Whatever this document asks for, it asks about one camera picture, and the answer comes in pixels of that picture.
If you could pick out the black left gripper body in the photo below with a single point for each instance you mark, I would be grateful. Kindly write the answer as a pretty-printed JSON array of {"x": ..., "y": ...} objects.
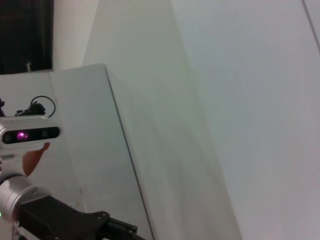
[{"x": 50, "y": 217}]

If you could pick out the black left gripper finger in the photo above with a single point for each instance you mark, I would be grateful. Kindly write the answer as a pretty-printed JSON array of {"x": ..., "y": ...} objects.
[{"x": 120, "y": 226}]

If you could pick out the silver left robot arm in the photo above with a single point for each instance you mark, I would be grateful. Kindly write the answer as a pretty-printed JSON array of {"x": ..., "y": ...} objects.
[{"x": 15, "y": 192}]

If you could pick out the person's bare forearm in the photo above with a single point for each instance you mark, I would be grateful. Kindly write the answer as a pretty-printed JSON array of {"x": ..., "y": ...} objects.
[{"x": 31, "y": 162}]

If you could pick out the silver head depth camera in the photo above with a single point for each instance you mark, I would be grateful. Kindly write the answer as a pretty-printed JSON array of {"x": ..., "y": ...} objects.
[{"x": 30, "y": 122}]

